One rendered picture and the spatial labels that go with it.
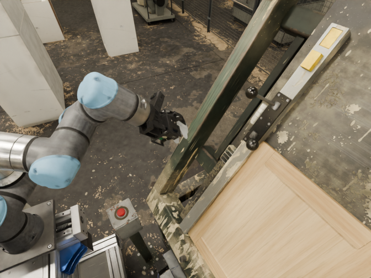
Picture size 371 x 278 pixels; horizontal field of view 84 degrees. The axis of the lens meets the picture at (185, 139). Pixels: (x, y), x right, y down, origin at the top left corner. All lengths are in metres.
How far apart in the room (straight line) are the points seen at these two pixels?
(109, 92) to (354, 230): 0.70
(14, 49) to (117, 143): 1.36
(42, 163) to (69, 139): 0.07
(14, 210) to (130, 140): 1.83
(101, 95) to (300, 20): 0.70
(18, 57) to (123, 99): 2.39
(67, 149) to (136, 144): 2.11
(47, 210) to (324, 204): 1.05
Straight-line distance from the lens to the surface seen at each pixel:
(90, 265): 1.86
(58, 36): 5.53
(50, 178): 0.46
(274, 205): 0.79
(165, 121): 0.57
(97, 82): 0.45
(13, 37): 2.75
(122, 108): 0.48
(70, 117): 0.52
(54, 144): 0.47
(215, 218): 0.93
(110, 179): 2.35
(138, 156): 2.44
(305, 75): 0.74
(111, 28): 4.27
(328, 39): 0.75
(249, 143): 0.64
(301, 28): 0.88
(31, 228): 1.04
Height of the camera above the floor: 1.91
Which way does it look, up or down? 49 degrees down
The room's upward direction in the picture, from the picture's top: straight up
